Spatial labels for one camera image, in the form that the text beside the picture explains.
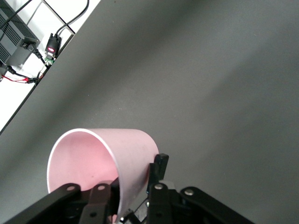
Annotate black power plug with cable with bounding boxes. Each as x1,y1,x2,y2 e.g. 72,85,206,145
21,38,51,70

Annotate red wires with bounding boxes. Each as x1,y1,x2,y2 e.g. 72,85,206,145
0,74,32,84

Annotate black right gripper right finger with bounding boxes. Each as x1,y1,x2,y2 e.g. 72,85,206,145
147,153,255,224

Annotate small green circuit board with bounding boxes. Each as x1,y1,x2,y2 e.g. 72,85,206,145
43,55,56,67

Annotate black cable beside red wires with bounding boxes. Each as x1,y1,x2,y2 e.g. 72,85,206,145
0,65,42,84

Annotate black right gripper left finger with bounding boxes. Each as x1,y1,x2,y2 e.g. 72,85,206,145
4,177,121,224

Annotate black cable over power supply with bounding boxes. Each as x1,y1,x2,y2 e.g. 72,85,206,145
0,0,33,30

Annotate dark grey power supply box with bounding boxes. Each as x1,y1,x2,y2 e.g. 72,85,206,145
0,0,40,67

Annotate thick black connector cable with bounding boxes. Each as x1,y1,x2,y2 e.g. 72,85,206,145
56,0,90,35

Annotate pink plastic cup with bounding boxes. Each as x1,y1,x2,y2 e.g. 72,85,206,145
46,127,160,222

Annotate black connector with red light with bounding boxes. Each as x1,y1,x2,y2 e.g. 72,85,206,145
45,32,63,58

